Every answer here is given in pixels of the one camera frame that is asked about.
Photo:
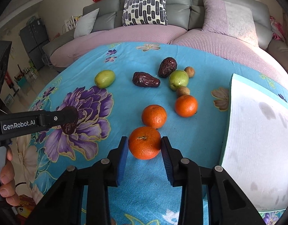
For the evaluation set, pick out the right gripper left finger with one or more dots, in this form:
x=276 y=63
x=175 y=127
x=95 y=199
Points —
x=110 y=170

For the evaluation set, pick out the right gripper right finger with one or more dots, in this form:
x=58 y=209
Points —
x=180 y=170

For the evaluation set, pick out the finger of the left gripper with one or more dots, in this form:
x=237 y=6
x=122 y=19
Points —
x=23 y=123

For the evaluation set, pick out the brown longan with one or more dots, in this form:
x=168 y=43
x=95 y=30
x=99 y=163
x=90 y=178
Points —
x=182 y=91
x=190 y=71

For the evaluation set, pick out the green jujube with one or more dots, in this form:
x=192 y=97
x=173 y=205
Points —
x=105 y=78
x=178 y=78

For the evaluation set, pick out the dark red date elongated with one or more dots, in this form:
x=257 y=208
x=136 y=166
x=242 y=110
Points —
x=142 y=79

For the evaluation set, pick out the dark red date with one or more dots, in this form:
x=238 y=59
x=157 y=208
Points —
x=167 y=66
x=69 y=123

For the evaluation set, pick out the person's left hand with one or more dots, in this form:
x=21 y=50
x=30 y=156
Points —
x=7 y=189

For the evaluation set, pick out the dark grey refrigerator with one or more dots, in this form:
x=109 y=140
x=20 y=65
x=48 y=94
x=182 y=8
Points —
x=34 y=36

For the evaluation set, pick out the white tray teal rim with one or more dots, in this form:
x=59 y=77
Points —
x=255 y=147

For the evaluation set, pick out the grey small cushion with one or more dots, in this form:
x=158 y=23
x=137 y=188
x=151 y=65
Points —
x=85 y=24

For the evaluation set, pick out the blue floral tablecloth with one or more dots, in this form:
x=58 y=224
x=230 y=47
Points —
x=107 y=114

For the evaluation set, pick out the pink sofa cover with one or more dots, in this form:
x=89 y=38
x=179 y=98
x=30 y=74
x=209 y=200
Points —
x=66 y=49

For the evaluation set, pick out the black white patterned cushion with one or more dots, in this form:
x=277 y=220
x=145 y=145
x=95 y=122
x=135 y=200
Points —
x=144 y=12

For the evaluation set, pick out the pink white cushion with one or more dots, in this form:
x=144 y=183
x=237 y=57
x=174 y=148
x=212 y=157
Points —
x=229 y=19

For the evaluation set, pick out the pink cloth on sofa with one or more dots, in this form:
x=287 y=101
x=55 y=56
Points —
x=277 y=29

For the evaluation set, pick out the grey leather sofa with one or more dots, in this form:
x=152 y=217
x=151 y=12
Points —
x=188 y=15

